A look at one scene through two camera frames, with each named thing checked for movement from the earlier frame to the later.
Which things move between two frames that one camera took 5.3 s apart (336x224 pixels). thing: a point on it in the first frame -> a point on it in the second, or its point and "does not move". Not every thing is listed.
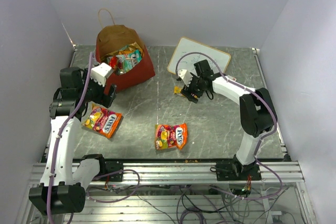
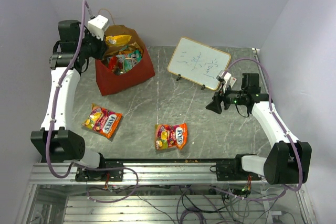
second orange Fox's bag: [104, 121] does not move
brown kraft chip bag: [127, 50] does not move
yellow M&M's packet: [177, 89] -> [118, 40]
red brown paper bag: [118, 46] does not move
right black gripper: [187, 91] -> [215, 105]
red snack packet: [113, 62] does not move
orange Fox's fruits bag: [170, 136] does not move
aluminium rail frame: [189, 193] does not move
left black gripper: [105, 100] -> [102, 45]
